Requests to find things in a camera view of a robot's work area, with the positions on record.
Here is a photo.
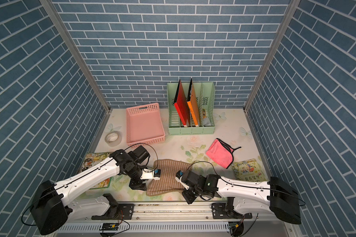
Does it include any brown striped dishcloth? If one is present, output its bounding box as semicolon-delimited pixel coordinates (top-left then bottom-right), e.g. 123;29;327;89
146;159;190;197

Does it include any pink and grey dishcloth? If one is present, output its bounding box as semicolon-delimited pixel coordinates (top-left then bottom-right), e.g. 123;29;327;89
206;138;241;169

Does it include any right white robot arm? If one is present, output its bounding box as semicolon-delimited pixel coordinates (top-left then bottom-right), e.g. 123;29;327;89
175;170;302;225

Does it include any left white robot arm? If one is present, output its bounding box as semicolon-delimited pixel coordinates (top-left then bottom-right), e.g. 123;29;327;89
28;145;161;236

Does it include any clear tape roll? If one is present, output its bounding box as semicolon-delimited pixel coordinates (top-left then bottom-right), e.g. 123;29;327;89
104;131;122;147

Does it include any left illustrated picture book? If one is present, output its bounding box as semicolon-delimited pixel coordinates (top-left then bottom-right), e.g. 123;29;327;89
77;153;111;190

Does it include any illustrated picture book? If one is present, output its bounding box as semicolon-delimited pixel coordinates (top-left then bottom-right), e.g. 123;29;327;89
231;159;268;182
77;153;111;190

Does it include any small black circuit board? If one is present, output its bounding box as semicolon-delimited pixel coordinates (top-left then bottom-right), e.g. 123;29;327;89
100;223;119;232

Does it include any right illustrated picture book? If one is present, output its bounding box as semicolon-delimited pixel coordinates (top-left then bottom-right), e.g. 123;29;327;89
231;159;268;182

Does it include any pink plastic basket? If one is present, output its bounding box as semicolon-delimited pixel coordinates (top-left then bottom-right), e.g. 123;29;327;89
126;103;165;146

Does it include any light blue cloth in organizer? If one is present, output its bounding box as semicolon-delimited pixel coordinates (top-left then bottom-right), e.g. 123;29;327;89
203;116;212;126

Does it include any yellow packet in organizer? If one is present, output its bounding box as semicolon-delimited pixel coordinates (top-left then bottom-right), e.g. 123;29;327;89
202;109;207;118

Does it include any orange folder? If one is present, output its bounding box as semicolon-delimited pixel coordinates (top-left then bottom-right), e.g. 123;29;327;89
187;79;200;127

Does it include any red folder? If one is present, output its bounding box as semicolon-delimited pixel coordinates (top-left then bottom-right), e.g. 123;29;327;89
174;80;190;127

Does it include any green file organizer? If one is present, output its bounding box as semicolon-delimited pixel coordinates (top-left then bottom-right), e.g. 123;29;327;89
167;82;215;135

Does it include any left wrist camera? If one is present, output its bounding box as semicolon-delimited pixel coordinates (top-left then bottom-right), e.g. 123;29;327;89
140;169;161;180

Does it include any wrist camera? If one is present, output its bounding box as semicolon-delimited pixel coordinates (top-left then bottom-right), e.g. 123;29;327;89
176;170;189;190
140;169;161;180

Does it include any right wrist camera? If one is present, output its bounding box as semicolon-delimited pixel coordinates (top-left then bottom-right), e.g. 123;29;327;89
176;170;189;190

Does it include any aluminium mounting rail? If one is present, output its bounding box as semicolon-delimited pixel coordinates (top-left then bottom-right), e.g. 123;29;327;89
68;199;278;222

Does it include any white slotted cable duct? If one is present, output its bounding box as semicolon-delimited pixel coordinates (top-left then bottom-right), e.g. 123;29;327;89
57;221;229;234

